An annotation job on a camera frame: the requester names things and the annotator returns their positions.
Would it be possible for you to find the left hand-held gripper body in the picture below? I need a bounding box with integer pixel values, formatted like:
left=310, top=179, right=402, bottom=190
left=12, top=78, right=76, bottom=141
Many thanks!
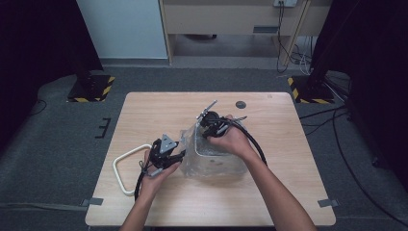
left=148, top=134, right=180, bottom=169

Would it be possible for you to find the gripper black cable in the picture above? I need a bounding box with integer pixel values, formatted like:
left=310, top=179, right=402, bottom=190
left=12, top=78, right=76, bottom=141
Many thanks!
left=220, top=116, right=268, bottom=167
left=134, top=160, right=152, bottom=202

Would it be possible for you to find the grey tape strip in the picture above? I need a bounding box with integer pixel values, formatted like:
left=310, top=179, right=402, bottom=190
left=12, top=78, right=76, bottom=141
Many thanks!
left=317, top=198, right=340, bottom=208
left=80, top=197, right=105, bottom=207

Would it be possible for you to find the black hanging power cable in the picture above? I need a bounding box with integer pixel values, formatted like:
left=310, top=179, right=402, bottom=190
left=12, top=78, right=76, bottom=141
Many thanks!
left=275, top=2, right=291, bottom=74

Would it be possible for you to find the black stand with striped base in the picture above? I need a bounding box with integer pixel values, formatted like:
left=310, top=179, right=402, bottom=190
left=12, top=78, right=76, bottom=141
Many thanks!
left=287, top=74, right=337, bottom=105
left=66, top=74, right=116, bottom=104

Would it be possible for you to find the grey power strip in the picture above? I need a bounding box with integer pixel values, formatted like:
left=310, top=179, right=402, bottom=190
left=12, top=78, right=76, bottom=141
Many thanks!
left=272, top=0, right=298, bottom=8

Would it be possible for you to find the grey desk label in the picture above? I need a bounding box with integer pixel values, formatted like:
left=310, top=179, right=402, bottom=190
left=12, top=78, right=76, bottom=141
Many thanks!
left=252, top=25, right=280, bottom=35

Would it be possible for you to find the person's left hand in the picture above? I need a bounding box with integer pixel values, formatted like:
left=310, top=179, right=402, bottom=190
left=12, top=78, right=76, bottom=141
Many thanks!
left=139, top=150, right=183, bottom=201

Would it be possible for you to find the long black floor cable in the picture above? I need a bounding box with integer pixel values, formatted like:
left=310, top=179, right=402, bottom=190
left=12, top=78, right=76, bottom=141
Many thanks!
left=331, top=105, right=408, bottom=227

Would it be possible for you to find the grey plastic trash bag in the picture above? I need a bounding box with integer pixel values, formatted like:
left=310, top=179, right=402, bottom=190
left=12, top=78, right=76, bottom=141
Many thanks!
left=179, top=115, right=250, bottom=178

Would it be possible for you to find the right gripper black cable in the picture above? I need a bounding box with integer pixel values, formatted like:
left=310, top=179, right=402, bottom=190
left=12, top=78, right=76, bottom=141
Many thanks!
left=220, top=116, right=268, bottom=167

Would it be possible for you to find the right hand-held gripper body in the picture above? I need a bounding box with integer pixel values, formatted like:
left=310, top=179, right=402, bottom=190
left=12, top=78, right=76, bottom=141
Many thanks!
left=195, top=99, right=231, bottom=134

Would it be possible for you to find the white plastic trash bin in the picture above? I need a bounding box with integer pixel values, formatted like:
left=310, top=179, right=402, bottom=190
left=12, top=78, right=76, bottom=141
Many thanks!
left=193, top=123, right=242, bottom=175

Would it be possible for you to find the person's right hand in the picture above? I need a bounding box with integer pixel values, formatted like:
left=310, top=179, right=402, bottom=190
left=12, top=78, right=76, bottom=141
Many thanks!
left=208, top=114, right=258, bottom=161

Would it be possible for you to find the white bin rim ring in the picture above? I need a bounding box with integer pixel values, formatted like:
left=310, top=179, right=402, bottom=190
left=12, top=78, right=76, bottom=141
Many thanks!
left=112, top=143, right=154, bottom=197

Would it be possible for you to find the black floor cable loop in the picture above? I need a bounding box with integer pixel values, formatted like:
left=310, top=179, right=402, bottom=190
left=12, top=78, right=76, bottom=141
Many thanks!
left=27, top=98, right=48, bottom=117

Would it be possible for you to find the white cables bundle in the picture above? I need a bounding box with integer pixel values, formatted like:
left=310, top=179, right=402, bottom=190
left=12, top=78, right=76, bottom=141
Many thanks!
left=297, top=36, right=314, bottom=77

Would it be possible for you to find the dark curtain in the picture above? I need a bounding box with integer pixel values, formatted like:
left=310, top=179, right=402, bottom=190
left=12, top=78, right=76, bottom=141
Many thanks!
left=0, top=0, right=104, bottom=149
left=309, top=0, right=408, bottom=191

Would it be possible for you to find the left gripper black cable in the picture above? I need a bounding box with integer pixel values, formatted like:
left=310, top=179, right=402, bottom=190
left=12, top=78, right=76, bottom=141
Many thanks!
left=134, top=160, right=152, bottom=202

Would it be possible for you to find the light wooden desk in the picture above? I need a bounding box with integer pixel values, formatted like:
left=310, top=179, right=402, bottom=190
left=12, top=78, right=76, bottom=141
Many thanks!
left=158, top=0, right=333, bottom=67

